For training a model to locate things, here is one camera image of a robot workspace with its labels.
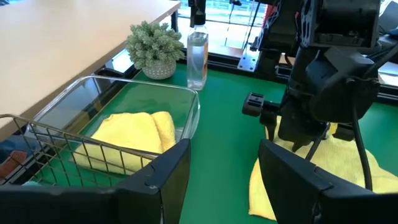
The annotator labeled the red box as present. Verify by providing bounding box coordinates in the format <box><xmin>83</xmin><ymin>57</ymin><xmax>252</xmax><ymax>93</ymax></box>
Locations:
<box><xmin>0</xmin><ymin>150</ymin><xmax>28</xmax><ymax>179</ymax></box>

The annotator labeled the bronze wire basket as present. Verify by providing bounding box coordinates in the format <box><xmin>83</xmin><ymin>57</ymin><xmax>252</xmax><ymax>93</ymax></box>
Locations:
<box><xmin>0</xmin><ymin>113</ymin><xmax>161</xmax><ymax>188</ymax></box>

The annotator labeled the light wooden desk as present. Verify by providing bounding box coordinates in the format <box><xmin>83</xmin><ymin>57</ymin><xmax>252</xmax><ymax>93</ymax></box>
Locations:
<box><xmin>0</xmin><ymin>0</ymin><xmax>182</xmax><ymax>133</ymax></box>

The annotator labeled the silver metal bracket plate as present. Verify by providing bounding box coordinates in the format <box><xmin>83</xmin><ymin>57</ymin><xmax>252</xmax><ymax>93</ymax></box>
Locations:
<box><xmin>236</xmin><ymin>49</ymin><xmax>261</xmax><ymax>73</ymax></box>

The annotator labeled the clear glass dish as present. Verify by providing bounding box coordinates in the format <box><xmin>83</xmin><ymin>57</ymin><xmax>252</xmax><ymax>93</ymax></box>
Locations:
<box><xmin>29</xmin><ymin>75</ymin><xmax>201</xmax><ymax>158</ymax></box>

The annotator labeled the black table frame rail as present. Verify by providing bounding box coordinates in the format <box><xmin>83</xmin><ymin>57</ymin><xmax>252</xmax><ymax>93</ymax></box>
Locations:
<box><xmin>102</xmin><ymin>49</ymin><xmax>398</xmax><ymax>105</ymax></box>

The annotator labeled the thin black cable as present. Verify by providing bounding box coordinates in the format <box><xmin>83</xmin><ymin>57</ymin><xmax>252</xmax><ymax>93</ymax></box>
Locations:
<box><xmin>305</xmin><ymin>122</ymin><xmax>331</xmax><ymax>162</ymax></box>

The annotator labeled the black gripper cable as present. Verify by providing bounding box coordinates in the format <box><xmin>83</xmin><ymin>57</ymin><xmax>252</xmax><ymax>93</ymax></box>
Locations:
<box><xmin>351</xmin><ymin>104</ymin><xmax>374</xmax><ymax>191</ymax></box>

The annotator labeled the clear spray bottle black head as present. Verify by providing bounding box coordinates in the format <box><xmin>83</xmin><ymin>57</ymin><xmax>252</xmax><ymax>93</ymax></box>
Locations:
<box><xmin>186</xmin><ymin>0</ymin><xmax>210</xmax><ymax>91</ymax></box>

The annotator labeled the yellow microfiber towel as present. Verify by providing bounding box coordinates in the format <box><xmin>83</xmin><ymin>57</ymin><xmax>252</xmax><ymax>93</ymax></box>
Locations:
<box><xmin>73</xmin><ymin>111</ymin><xmax>177</xmax><ymax>175</ymax></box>
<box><xmin>248</xmin><ymin>116</ymin><xmax>398</xmax><ymax>222</ymax></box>

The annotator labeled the green plant in pot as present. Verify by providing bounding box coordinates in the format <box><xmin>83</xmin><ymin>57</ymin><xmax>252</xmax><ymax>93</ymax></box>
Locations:
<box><xmin>125</xmin><ymin>21</ymin><xmax>186</xmax><ymax>80</ymax></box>

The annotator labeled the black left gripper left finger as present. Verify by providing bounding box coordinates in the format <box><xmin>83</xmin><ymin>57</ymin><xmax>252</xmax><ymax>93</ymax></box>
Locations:
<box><xmin>0</xmin><ymin>138</ymin><xmax>192</xmax><ymax>224</ymax></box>

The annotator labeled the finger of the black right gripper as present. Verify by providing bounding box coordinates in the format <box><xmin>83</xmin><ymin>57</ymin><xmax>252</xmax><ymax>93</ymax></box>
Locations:
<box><xmin>331</xmin><ymin>122</ymin><xmax>356</xmax><ymax>142</ymax></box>
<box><xmin>241</xmin><ymin>92</ymin><xmax>281</xmax><ymax>141</ymax></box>

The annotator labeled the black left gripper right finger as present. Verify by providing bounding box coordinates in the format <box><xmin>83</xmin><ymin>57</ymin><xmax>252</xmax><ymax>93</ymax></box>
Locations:
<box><xmin>257</xmin><ymin>139</ymin><xmax>398</xmax><ymax>224</ymax></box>

